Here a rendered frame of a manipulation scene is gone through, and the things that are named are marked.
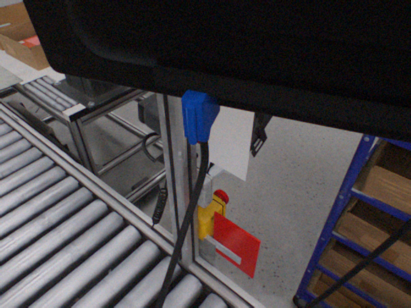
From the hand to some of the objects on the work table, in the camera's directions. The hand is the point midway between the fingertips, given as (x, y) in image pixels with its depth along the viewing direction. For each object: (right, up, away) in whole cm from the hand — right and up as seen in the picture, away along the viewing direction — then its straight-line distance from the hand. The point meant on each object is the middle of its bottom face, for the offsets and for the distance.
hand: (208, 172), depth 61 cm
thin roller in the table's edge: (-59, +26, +62) cm, 90 cm away
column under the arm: (-42, +32, +66) cm, 84 cm away
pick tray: (-70, +55, +91) cm, 128 cm away
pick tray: (-94, +68, +106) cm, 158 cm away
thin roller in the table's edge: (-58, +27, +64) cm, 90 cm away
